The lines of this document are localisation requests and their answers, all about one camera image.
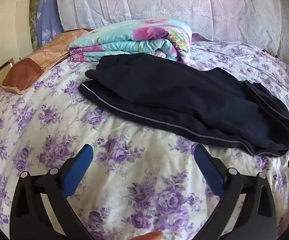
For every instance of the person's left hand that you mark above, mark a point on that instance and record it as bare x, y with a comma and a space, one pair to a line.
149, 236

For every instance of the dark navy pants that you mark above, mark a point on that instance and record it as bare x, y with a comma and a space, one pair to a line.
174, 97

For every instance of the brown patchwork pillow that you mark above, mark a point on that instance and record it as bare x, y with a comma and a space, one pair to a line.
32, 67

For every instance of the folded teal pink floral blanket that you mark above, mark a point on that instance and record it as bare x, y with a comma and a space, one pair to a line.
139, 42

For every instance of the blue patterned cloth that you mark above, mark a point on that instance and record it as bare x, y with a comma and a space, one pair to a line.
48, 15

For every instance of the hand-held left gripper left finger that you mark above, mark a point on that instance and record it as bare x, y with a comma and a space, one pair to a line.
78, 170

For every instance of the cream wardrobe door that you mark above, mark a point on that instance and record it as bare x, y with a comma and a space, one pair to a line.
3, 42

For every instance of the purple floral bedspread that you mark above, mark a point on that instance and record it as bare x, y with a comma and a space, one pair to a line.
124, 170

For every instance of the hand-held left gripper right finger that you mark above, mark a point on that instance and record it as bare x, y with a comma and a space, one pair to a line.
208, 172

